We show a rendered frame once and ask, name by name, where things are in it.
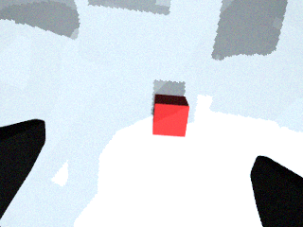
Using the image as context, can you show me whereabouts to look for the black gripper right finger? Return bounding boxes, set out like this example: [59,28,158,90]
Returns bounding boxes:
[250,155,303,227]

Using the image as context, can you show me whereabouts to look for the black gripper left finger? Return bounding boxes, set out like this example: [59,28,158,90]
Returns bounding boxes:
[0,118,45,219]

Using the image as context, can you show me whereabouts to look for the red block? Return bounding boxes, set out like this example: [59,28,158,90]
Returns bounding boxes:
[152,95,189,136]

